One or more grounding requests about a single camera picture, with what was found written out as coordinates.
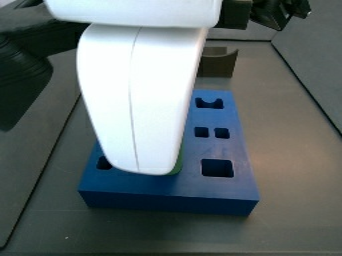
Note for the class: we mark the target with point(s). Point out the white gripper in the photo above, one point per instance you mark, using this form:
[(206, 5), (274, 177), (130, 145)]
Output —
[(137, 73)]

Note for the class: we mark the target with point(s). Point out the green oval peg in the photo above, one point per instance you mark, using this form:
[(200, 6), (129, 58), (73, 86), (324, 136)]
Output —
[(180, 161)]

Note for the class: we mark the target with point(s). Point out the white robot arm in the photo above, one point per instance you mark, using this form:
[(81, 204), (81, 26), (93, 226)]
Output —
[(138, 13)]

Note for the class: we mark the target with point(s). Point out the black curved foam holder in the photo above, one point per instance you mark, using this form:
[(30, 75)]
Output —
[(217, 62)]

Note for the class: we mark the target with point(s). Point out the blue shape sorter block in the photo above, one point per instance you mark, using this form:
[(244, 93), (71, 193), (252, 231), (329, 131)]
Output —
[(216, 183)]

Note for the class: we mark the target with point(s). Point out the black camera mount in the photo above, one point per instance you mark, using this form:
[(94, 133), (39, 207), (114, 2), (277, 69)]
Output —
[(270, 13)]

